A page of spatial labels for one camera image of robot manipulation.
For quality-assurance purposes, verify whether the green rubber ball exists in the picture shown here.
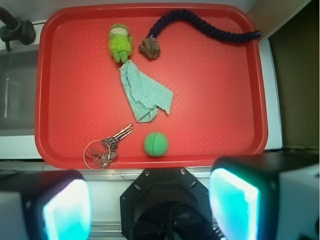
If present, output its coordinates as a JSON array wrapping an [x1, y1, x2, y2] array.
[[143, 132, 169, 157]]

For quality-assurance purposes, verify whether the silver key bunch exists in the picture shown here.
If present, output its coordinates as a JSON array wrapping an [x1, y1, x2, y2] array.
[[82, 123, 133, 171]]

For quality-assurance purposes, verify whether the red plastic tray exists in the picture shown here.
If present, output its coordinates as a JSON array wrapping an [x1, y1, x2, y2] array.
[[35, 3, 268, 169]]

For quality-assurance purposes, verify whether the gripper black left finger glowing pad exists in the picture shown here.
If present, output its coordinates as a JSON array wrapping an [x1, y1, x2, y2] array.
[[0, 170, 93, 240]]

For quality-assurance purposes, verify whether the green plush toy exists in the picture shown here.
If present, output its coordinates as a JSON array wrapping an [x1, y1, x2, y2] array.
[[108, 23, 133, 64]]

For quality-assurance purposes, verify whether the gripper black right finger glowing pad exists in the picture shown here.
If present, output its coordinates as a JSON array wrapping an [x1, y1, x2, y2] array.
[[208, 152, 320, 240]]

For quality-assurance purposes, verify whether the light blue cloth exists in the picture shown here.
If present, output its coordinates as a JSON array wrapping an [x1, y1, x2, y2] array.
[[119, 60, 174, 123]]

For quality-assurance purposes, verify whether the brown rock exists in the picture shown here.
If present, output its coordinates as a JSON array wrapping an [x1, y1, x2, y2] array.
[[138, 37, 161, 60]]

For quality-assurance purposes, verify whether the grey sink basin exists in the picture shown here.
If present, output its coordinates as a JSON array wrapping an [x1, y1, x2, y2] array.
[[0, 49, 39, 137]]

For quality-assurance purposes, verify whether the black octagonal mount plate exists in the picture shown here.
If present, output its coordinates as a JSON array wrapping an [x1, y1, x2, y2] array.
[[119, 168, 220, 240]]

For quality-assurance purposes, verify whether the dark blue rope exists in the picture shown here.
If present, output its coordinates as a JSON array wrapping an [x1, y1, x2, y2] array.
[[146, 9, 261, 44]]

